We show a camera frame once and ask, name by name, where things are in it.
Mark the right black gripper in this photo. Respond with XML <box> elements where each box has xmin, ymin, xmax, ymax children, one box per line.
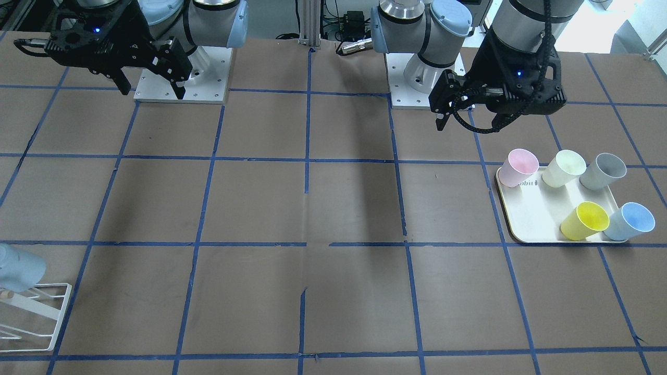
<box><xmin>44</xmin><ymin>1</ymin><xmax>193</xmax><ymax>100</ymax></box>

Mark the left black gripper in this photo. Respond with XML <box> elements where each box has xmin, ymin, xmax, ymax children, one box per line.
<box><xmin>429</xmin><ymin>29</ymin><xmax>543</xmax><ymax>131</ymax></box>

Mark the light blue plastic cup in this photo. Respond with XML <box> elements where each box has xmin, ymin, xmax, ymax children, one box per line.
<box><xmin>603</xmin><ymin>202</ymin><xmax>657</xmax><ymax>241</ymax></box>

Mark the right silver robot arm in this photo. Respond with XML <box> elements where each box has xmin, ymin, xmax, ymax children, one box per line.
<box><xmin>30</xmin><ymin>1</ymin><xmax>249</xmax><ymax>99</ymax></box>

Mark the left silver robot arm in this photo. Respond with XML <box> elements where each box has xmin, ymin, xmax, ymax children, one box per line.
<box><xmin>370</xmin><ymin>1</ymin><xmax>582</xmax><ymax>134</ymax></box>

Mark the pink plastic cup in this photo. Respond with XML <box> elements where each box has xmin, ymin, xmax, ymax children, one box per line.
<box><xmin>498</xmin><ymin>148</ymin><xmax>540</xmax><ymax>188</ymax></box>

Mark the pale green plastic cup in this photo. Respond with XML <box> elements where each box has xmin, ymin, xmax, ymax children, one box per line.
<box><xmin>541</xmin><ymin>149</ymin><xmax>587</xmax><ymax>188</ymax></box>

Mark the grey plastic cup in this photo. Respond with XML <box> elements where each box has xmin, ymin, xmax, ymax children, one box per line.
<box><xmin>579</xmin><ymin>153</ymin><xmax>627</xmax><ymax>191</ymax></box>

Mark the yellow plastic cup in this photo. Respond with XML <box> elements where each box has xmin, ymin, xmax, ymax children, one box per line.
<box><xmin>560</xmin><ymin>201</ymin><xmax>610</xmax><ymax>241</ymax></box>

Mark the blue cup on rack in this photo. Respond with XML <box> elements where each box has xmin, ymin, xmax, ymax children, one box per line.
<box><xmin>1</xmin><ymin>244</ymin><xmax>47</xmax><ymax>293</ymax></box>

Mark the cream plastic tray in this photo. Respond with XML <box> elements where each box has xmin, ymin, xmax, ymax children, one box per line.
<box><xmin>495</xmin><ymin>166</ymin><xmax>619</xmax><ymax>244</ymax></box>

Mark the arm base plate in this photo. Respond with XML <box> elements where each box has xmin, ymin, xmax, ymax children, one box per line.
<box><xmin>133</xmin><ymin>46</ymin><xmax>235</xmax><ymax>104</ymax></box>
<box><xmin>385</xmin><ymin>53</ymin><xmax>465</xmax><ymax>110</ymax></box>

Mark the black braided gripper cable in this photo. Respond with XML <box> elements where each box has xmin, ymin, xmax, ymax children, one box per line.
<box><xmin>451</xmin><ymin>0</ymin><xmax>554</xmax><ymax>134</ymax></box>

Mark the white wire cup rack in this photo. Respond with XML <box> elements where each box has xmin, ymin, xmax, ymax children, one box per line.
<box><xmin>2</xmin><ymin>283</ymin><xmax>73</xmax><ymax>354</ymax></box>

